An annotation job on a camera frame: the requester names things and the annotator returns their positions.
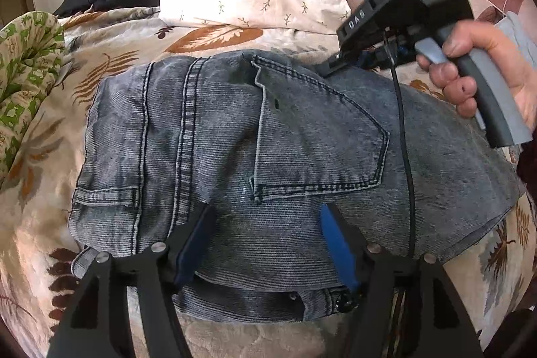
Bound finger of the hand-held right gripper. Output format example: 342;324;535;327
312;50;380;79

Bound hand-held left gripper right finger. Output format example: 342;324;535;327
320;202;483;358

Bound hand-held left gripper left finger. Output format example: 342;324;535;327
46;202;217;358

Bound grey denim pants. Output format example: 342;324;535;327
68;48;527;323

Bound person's right hand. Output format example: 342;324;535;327
415;20;537;128

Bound light blue quilted cloth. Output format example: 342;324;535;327
496;11;537;68

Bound cream leaf-print blanket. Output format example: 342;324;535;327
0;3;537;358

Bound green patterned cloth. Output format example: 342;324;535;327
0;11;68;183

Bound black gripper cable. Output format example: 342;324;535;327
382;29;418;258

